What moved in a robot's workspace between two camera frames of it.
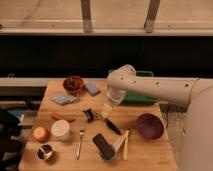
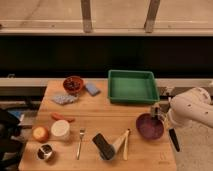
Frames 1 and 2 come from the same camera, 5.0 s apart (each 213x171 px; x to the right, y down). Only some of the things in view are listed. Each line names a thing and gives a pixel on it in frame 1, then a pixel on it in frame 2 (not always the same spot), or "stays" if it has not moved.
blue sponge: x=91 y=88 stays
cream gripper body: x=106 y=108 -> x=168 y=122
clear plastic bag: x=64 y=99 stays
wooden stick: x=126 y=144 stays
